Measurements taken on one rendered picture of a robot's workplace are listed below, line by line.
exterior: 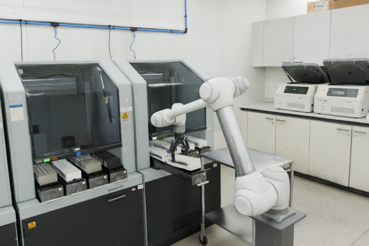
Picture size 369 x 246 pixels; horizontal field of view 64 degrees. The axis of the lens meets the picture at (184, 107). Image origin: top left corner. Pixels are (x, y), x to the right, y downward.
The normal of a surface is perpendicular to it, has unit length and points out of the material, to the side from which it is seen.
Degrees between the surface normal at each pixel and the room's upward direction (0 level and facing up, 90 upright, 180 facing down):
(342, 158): 90
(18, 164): 90
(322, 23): 90
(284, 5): 90
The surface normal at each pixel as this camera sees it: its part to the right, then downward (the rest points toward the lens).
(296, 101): -0.80, 0.11
